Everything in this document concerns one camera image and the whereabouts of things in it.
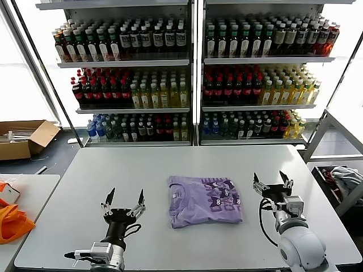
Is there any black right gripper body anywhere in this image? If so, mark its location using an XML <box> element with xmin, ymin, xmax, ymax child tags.
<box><xmin>262</xmin><ymin>184</ymin><xmax>292</xmax><ymax>207</ymax></box>

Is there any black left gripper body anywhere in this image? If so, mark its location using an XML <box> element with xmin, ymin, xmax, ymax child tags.
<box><xmin>103</xmin><ymin>208</ymin><xmax>142</xmax><ymax>246</ymax></box>

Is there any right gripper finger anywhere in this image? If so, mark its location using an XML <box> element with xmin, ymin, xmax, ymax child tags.
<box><xmin>252</xmin><ymin>172</ymin><xmax>270</xmax><ymax>196</ymax></box>
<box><xmin>279</xmin><ymin>170</ymin><xmax>294</xmax><ymax>196</ymax></box>

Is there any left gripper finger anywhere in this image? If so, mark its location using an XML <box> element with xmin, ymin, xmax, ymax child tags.
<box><xmin>126</xmin><ymin>189</ymin><xmax>146</xmax><ymax>218</ymax></box>
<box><xmin>100</xmin><ymin>187</ymin><xmax>116</xmax><ymax>218</ymax></box>

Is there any purple t-shirt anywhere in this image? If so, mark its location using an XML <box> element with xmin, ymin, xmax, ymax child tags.
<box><xmin>168</xmin><ymin>175</ymin><xmax>244</xmax><ymax>230</ymax></box>

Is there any black clothes bin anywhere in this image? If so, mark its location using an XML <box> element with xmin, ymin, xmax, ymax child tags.
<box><xmin>311</xmin><ymin>165</ymin><xmax>363</xmax><ymax>216</ymax></box>

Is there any red garment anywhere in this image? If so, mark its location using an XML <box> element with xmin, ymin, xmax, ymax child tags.
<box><xmin>322</xmin><ymin>168</ymin><xmax>341</xmax><ymax>199</ymax></box>

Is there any grey garment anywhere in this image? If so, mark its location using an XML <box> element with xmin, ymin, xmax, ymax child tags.
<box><xmin>330</xmin><ymin>166</ymin><xmax>363</xmax><ymax>209</ymax></box>

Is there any yellow juice bottle green cap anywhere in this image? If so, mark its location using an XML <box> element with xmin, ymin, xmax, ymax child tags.
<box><xmin>140</xmin><ymin>83</ymin><xmax>151</xmax><ymax>109</ymax></box>
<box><xmin>260</xmin><ymin>80</ymin><xmax>273</xmax><ymax>106</ymax></box>
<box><xmin>290</xmin><ymin>80</ymin><xmax>303</xmax><ymax>105</ymax></box>
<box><xmin>271</xmin><ymin>80</ymin><xmax>284</xmax><ymax>106</ymax></box>
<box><xmin>309</xmin><ymin>80</ymin><xmax>323</xmax><ymax>105</ymax></box>
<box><xmin>130</xmin><ymin>83</ymin><xmax>141</xmax><ymax>109</ymax></box>
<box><xmin>159</xmin><ymin>82</ymin><xmax>170</xmax><ymax>108</ymax></box>
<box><xmin>280</xmin><ymin>80</ymin><xmax>293</xmax><ymax>106</ymax></box>
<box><xmin>179</xmin><ymin>81</ymin><xmax>190</xmax><ymax>108</ymax></box>
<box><xmin>150</xmin><ymin>82</ymin><xmax>161</xmax><ymax>109</ymax></box>
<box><xmin>169</xmin><ymin>82</ymin><xmax>180</xmax><ymax>108</ymax></box>
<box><xmin>300</xmin><ymin>80</ymin><xmax>313</xmax><ymax>105</ymax></box>

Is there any cola bottle red cap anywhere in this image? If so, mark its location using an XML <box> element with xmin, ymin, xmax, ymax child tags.
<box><xmin>233</xmin><ymin>76</ymin><xmax>243</xmax><ymax>104</ymax></box>
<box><xmin>101</xmin><ymin>78</ymin><xmax>112</xmax><ymax>106</ymax></box>
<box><xmin>110</xmin><ymin>78</ymin><xmax>122</xmax><ymax>106</ymax></box>
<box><xmin>71</xmin><ymin>76</ymin><xmax>83</xmax><ymax>106</ymax></box>
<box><xmin>251</xmin><ymin>75</ymin><xmax>263</xmax><ymax>104</ymax></box>
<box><xmin>91</xmin><ymin>78</ymin><xmax>103</xmax><ymax>106</ymax></box>
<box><xmin>120</xmin><ymin>78</ymin><xmax>132</xmax><ymax>106</ymax></box>
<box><xmin>203</xmin><ymin>76</ymin><xmax>214</xmax><ymax>104</ymax></box>
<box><xmin>242</xmin><ymin>75</ymin><xmax>253</xmax><ymax>104</ymax></box>
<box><xmin>223</xmin><ymin>76</ymin><xmax>234</xmax><ymax>104</ymax></box>
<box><xmin>213</xmin><ymin>76</ymin><xmax>224</xmax><ymax>104</ymax></box>
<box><xmin>81</xmin><ymin>78</ymin><xmax>93</xmax><ymax>106</ymax></box>

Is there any white and orange carton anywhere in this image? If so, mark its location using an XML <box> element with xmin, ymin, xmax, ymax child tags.
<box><xmin>0</xmin><ymin>178</ymin><xmax>21</xmax><ymax>205</ymax></box>

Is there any orange fabric bag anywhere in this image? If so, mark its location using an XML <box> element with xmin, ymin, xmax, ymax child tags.
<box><xmin>0</xmin><ymin>203</ymin><xmax>36</xmax><ymax>244</ymax></box>

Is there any open cardboard box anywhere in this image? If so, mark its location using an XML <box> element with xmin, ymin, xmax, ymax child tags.
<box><xmin>0</xmin><ymin>119</ymin><xmax>61</xmax><ymax>161</ymax></box>

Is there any metal beverage shelving unit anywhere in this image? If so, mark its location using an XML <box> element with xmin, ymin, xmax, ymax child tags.
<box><xmin>198</xmin><ymin>0</ymin><xmax>357</xmax><ymax>147</ymax></box>
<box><xmin>35</xmin><ymin>0</ymin><xmax>196</xmax><ymax>147</ymax></box>

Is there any dark tea bottle green cap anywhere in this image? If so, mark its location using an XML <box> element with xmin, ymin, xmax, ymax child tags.
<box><xmin>108</xmin><ymin>27</ymin><xmax>121</xmax><ymax>61</ymax></box>
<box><xmin>240</xmin><ymin>24</ymin><xmax>252</xmax><ymax>58</ymax></box>
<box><xmin>86</xmin><ymin>28</ymin><xmax>99</xmax><ymax>62</ymax></box>
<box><xmin>74</xmin><ymin>28</ymin><xmax>87</xmax><ymax>62</ymax></box>
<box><xmin>96</xmin><ymin>27</ymin><xmax>110</xmax><ymax>62</ymax></box>
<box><xmin>228</xmin><ymin>24</ymin><xmax>240</xmax><ymax>58</ymax></box>
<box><xmin>64</xmin><ymin>29</ymin><xmax>77</xmax><ymax>62</ymax></box>
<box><xmin>217</xmin><ymin>24</ymin><xmax>229</xmax><ymax>58</ymax></box>
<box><xmin>205</xmin><ymin>24</ymin><xmax>217</xmax><ymax>58</ymax></box>
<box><xmin>262</xmin><ymin>24</ymin><xmax>274</xmax><ymax>58</ymax></box>
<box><xmin>251</xmin><ymin>24</ymin><xmax>263</xmax><ymax>58</ymax></box>

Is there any dark drink bottle pale label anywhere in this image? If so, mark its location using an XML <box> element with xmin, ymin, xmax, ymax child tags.
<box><xmin>152</xmin><ymin>24</ymin><xmax>164</xmax><ymax>59</ymax></box>
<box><xmin>273</xmin><ymin>23</ymin><xmax>286</xmax><ymax>54</ymax></box>
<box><xmin>130</xmin><ymin>25</ymin><xmax>142</xmax><ymax>60</ymax></box>
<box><xmin>164</xmin><ymin>24</ymin><xmax>176</xmax><ymax>59</ymax></box>
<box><xmin>141</xmin><ymin>25</ymin><xmax>153</xmax><ymax>59</ymax></box>
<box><xmin>284</xmin><ymin>23</ymin><xmax>298</xmax><ymax>54</ymax></box>
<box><xmin>175</xmin><ymin>24</ymin><xmax>187</xmax><ymax>59</ymax></box>
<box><xmin>296</xmin><ymin>23</ymin><xmax>309</xmax><ymax>54</ymax></box>
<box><xmin>119</xmin><ymin>25</ymin><xmax>131</xmax><ymax>60</ymax></box>
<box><xmin>306</xmin><ymin>23</ymin><xmax>320</xmax><ymax>55</ymax></box>

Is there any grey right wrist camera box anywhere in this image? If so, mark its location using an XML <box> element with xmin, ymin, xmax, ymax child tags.
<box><xmin>283</xmin><ymin>195</ymin><xmax>306</xmax><ymax>218</ymax></box>

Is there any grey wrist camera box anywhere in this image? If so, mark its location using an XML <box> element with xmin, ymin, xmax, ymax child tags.
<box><xmin>283</xmin><ymin>195</ymin><xmax>306</xmax><ymax>218</ymax></box>
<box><xmin>90</xmin><ymin>241</ymin><xmax>113</xmax><ymax>263</ymax></box>

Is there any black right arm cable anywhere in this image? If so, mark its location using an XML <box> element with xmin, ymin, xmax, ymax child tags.
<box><xmin>258</xmin><ymin>198</ymin><xmax>280</xmax><ymax>247</ymax></box>

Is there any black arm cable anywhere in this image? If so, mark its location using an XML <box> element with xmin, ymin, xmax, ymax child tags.
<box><xmin>64</xmin><ymin>250</ymin><xmax>97</xmax><ymax>264</ymax></box>
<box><xmin>258</xmin><ymin>198</ymin><xmax>280</xmax><ymax>247</ymax></box>

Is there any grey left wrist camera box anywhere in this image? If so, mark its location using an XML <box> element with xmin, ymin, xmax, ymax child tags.
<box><xmin>90</xmin><ymin>241</ymin><xmax>113</xmax><ymax>263</ymax></box>

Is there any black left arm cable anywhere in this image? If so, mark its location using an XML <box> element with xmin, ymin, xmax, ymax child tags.
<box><xmin>64</xmin><ymin>250</ymin><xmax>97</xmax><ymax>264</ymax></box>

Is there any grey metal frame table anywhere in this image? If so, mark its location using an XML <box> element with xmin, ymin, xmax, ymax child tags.
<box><xmin>302</xmin><ymin>109</ymin><xmax>363</xmax><ymax>162</ymax></box>

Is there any dark metal frame post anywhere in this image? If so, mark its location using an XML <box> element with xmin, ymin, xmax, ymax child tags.
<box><xmin>10</xmin><ymin>0</ymin><xmax>85</xmax><ymax>148</ymax></box>
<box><xmin>324</xmin><ymin>35</ymin><xmax>363</xmax><ymax>111</ymax></box>

